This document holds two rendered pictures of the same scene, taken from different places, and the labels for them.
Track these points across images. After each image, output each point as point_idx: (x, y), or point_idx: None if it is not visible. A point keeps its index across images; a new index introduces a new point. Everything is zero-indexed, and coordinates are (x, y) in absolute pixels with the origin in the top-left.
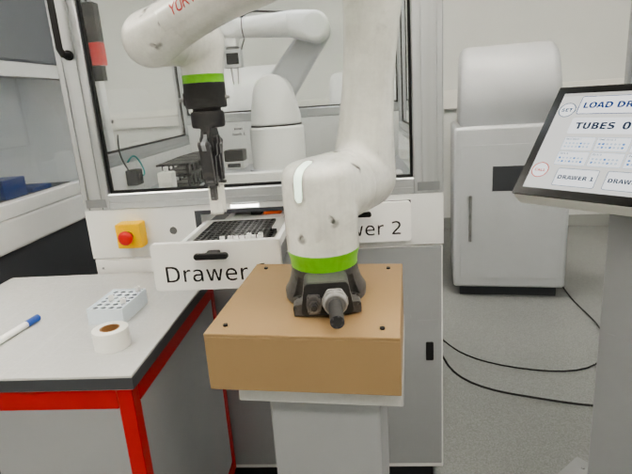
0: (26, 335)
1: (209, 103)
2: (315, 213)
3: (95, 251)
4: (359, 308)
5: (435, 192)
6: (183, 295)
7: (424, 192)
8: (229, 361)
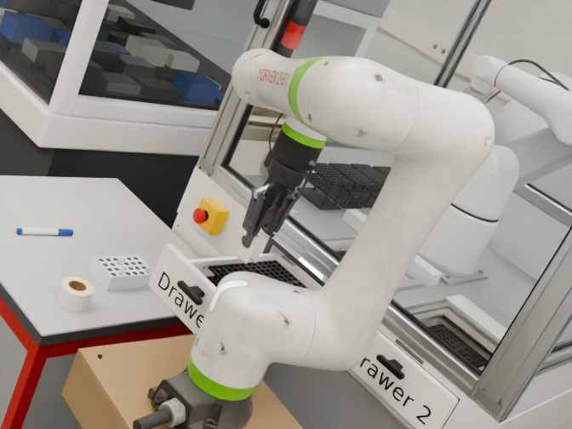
0: (46, 241)
1: (285, 160)
2: (213, 329)
3: (181, 206)
4: None
5: (492, 415)
6: None
7: (479, 404)
8: (79, 385)
